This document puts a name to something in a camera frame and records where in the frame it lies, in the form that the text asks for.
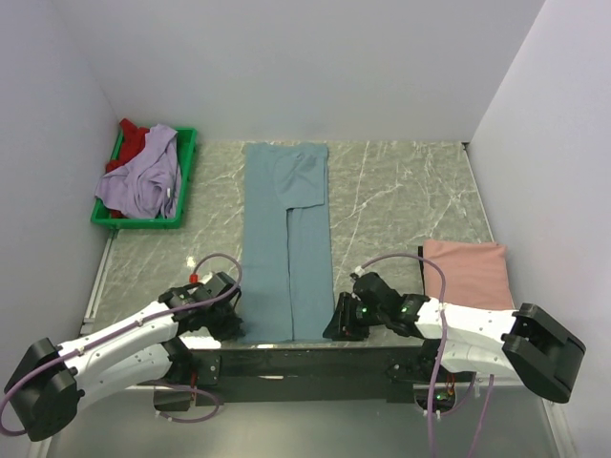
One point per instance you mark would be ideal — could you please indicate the lavender t-shirt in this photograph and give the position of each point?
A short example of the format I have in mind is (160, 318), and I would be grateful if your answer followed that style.
(148, 186)

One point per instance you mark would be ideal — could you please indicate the folded pink t-shirt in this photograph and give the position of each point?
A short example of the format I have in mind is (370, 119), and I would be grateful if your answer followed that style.
(476, 273)

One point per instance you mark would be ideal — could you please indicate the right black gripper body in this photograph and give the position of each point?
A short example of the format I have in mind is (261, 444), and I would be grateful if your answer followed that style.
(356, 318)

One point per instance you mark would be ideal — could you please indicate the black base beam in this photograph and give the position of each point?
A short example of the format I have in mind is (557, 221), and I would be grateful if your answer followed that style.
(242, 375)

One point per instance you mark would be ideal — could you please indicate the blue t-shirt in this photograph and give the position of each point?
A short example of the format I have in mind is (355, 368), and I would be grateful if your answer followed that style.
(287, 284)

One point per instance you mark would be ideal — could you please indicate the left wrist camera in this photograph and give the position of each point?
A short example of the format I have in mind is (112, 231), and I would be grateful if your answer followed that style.
(214, 285)

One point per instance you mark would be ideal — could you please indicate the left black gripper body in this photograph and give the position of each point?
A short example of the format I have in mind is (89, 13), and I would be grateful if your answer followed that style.
(223, 322)

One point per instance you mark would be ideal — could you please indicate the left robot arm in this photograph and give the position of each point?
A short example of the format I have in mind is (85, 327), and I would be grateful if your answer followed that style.
(52, 383)

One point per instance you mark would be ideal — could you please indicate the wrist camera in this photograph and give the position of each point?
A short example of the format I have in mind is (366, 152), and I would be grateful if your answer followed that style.
(214, 285)
(372, 291)

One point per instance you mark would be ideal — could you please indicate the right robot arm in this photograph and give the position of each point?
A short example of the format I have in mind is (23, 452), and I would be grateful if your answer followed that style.
(527, 344)

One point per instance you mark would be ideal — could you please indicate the red t-shirt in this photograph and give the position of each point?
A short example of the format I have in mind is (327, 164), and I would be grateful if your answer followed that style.
(133, 142)

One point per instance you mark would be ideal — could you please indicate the green plastic bin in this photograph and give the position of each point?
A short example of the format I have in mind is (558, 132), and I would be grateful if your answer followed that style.
(186, 153)

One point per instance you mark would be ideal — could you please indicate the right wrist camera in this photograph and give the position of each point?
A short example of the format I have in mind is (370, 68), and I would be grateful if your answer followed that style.
(372, 291)

